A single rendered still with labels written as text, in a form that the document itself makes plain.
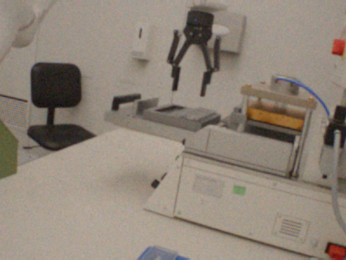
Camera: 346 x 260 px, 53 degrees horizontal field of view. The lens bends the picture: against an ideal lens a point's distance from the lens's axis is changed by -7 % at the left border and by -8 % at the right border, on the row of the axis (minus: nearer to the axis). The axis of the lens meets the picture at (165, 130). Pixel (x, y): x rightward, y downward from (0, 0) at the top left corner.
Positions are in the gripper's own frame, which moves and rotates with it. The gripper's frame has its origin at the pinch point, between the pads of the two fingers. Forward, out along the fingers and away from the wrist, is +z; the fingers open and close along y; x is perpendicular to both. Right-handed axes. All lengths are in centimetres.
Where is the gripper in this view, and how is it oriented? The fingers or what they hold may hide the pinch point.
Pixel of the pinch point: (189, 84)
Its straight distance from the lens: 104.9
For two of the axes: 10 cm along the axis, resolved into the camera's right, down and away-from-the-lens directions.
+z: -1.5, 9.6, 2.2
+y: -9.2, -2.2, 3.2
